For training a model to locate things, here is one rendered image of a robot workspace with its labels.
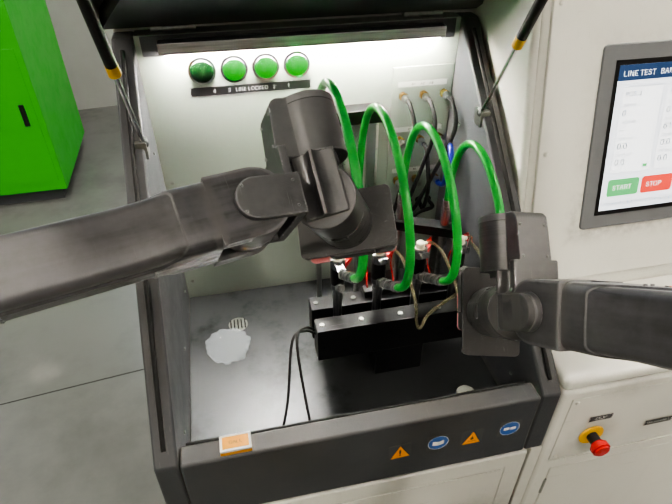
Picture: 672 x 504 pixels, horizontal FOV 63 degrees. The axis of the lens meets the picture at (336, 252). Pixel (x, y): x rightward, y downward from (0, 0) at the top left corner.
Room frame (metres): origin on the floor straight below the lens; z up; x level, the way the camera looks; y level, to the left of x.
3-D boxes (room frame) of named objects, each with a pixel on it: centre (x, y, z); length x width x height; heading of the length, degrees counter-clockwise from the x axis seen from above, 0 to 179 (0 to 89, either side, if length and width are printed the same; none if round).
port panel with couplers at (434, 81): (1.10, -0.18, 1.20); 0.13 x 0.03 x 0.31; 102
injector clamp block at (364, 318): (0.82, -0.12, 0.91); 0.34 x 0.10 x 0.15; 102
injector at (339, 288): (0.78, -0.01, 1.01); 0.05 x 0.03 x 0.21; 12
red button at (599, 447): (0.61, -0.50, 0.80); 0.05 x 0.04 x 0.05; 102
